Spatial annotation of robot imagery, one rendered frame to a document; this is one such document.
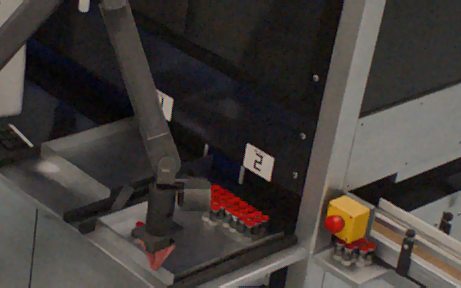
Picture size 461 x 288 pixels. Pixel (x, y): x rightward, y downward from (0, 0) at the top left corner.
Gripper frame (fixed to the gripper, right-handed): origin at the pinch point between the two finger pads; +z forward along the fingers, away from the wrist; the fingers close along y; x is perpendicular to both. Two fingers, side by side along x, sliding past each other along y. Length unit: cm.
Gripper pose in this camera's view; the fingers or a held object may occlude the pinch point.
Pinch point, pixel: (154, 266)
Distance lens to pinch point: 271.6
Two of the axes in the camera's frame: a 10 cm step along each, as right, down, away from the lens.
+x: -6.8, -4.0, 6.1
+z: -1.0, 8.8, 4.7
